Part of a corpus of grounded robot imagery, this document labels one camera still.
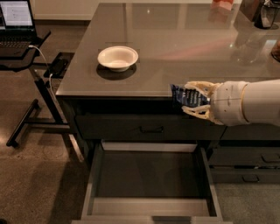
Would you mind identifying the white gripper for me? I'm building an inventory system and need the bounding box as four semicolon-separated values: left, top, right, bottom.
182;81;248;126

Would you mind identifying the blue rxbar wrapper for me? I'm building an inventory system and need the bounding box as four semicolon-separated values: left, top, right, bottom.
171;84;210;109

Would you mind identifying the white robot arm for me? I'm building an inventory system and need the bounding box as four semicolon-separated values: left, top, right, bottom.
182;80;280;126

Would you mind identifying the right grey top drawer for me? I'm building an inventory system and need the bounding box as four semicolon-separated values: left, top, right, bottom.
221;124;280;140

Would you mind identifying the right grey middle drawer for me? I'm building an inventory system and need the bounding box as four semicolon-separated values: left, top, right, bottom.
208;147;280;167

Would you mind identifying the right grey bottom drawer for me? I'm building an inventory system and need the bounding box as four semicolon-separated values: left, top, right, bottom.
211;169;280;184

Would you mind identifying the grey counter cabinet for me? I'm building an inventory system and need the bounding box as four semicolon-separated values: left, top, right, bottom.
57;1;280;170

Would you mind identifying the open grey middle drawer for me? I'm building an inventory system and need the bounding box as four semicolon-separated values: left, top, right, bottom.
71;142;233;224

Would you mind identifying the brown round container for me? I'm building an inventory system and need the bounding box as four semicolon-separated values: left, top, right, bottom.
271;40;280;62

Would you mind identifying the white paper bowl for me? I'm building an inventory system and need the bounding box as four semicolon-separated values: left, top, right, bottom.
97;46;138;72

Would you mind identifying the orange pink box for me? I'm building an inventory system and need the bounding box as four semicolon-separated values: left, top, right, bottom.
212;0;234;11

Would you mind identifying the dark glass jar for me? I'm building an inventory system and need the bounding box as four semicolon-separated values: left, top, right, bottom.
254;0;280;29

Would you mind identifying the black laptop stand table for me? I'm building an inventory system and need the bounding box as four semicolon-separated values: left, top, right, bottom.
0;27;74;148

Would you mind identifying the black laptop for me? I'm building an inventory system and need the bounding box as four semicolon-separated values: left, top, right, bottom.
0;0;37;59

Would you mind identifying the black drawer handle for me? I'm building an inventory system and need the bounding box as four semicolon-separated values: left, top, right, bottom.
139;126;164;134

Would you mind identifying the white charging cable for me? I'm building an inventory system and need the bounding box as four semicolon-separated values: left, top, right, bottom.
27;44;58;102

